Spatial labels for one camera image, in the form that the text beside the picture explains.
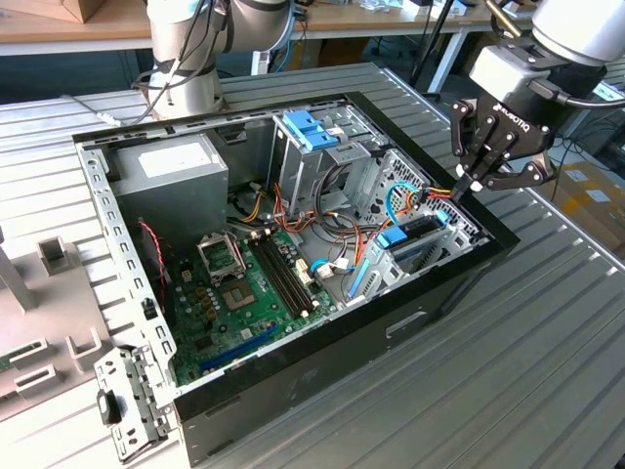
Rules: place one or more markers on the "metal expansion card retainer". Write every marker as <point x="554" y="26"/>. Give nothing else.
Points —
<point x="137" y="386"/>

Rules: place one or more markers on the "green motherboard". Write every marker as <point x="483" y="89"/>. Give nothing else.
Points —
<point x="229" y="332"/>

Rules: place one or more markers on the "blue plastic drive latch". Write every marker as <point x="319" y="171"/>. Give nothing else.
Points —
<point x="305" y="128"/>

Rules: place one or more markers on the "hard disk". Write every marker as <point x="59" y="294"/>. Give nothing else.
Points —
<point x="393" y="238"/>

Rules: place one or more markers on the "metal locking lever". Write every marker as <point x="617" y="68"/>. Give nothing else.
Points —
<point x="238" y="255"/>

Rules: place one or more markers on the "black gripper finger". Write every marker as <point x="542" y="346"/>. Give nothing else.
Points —
<point x="522" y="178"/>
<point x="461" y="132"/>

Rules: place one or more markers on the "black case fan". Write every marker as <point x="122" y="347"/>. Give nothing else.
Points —
<point x="149" y="264"/>

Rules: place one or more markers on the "grey parts rack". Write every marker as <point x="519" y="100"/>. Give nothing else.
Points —
<point x="54" y="303"/>

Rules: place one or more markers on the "brown cardboard box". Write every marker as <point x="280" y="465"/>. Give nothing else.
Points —
<point x="73" y="10"/>
<point x="595" y="210"/>

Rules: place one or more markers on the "green RAM stick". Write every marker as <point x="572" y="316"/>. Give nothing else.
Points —
<point x="10" y="360"/>

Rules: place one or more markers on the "grey power supply unit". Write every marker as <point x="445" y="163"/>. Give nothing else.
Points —
<point x="171" y="195"/>

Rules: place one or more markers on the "black RAM slot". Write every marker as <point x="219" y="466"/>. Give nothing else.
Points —
<point x="282" y="276"/>
<point x="276" y="276"/>
<point x="295" y="276"/>
<point x="289" y="276"/>

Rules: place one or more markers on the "metal drive cage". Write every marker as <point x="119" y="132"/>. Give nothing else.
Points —
<point x="303" y="166"/>

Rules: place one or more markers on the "blue expansion slot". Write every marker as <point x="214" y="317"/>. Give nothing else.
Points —
<point x="239" y="348"/>

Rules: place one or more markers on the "metal disk bay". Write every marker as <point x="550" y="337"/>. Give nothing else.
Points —
<point x="459" y="240"/>

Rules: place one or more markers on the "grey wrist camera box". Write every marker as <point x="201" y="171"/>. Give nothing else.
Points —
<point x="503" y="68"/>

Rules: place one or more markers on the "black open PC case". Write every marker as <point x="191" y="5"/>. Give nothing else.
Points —
<point x="342" y="352"/>

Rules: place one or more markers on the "CPU socket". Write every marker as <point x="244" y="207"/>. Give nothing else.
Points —
<point x="237" y="296"/>

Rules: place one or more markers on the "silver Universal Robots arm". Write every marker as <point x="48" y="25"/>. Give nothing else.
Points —
<point x="576" y="29"/>

